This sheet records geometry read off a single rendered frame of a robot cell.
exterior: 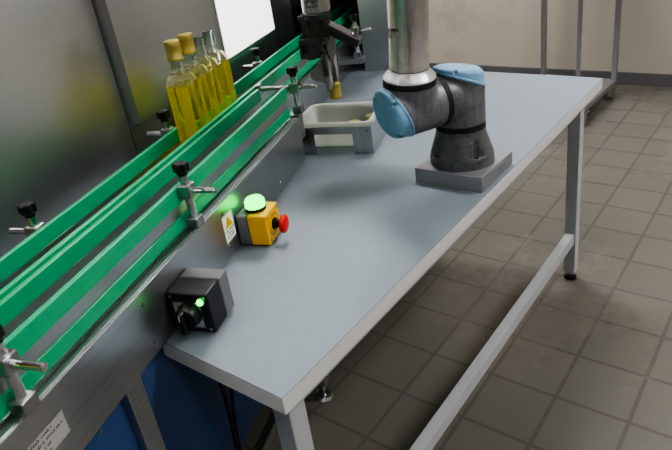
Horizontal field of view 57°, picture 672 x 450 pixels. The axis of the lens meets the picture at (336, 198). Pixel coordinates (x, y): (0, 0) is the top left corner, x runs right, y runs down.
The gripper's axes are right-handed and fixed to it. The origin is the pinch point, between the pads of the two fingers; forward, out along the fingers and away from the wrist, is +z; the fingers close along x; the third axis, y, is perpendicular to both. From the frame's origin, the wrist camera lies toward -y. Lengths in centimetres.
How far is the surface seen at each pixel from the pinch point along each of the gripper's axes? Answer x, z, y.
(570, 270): -45, 87, -66
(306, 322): 82, 16, -19
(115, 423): 105, 20, 5
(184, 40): 37.5, -23.2, 20.0
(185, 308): 89, 10, -1
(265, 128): 31.4, 0.3, 7.5
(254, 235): 59, 14, 1
